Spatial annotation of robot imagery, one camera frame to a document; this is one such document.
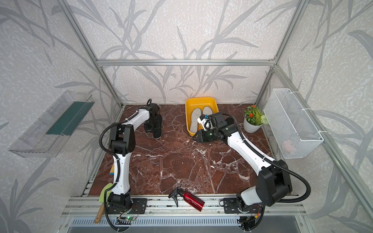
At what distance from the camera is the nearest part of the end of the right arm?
59 centimetres

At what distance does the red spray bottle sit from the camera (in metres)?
0.73

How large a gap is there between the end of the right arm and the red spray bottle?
0.30 m
